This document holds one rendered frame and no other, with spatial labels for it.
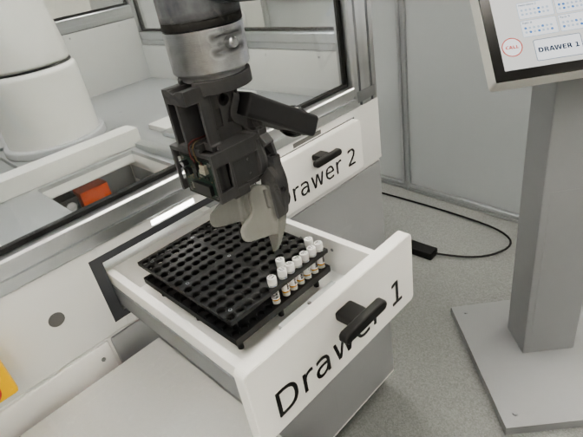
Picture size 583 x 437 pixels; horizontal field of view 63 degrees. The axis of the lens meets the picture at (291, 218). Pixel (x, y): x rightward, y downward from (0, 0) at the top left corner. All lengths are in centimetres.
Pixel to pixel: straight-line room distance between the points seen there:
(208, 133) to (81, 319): 39
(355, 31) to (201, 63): 61
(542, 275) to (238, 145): 119
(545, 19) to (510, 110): 108
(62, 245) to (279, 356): 35
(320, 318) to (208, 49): 29
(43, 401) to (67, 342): 9
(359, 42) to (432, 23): 130
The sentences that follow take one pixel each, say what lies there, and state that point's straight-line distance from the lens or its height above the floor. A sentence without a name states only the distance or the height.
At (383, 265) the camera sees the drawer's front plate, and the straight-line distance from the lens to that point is 59.
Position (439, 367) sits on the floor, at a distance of 170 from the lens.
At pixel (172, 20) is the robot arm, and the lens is 45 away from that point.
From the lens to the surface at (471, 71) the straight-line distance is 226.
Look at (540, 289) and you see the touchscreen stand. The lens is 155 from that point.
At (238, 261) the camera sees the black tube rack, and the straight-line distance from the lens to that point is 67.
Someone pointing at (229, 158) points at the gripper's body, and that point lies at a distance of 46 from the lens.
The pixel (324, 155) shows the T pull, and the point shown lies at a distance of 91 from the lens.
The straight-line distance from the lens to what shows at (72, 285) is 73.
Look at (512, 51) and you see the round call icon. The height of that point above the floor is 101.
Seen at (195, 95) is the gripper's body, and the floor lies 116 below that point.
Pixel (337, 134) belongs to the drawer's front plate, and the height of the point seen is 92.
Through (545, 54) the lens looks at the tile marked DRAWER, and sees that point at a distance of 113.
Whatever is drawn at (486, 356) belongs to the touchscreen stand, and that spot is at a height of 3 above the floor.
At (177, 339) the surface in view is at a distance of 63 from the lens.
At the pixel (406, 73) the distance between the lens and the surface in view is 244.
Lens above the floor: 127
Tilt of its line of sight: 30 degrees down
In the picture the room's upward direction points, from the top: 10 degrees counter-clockwise
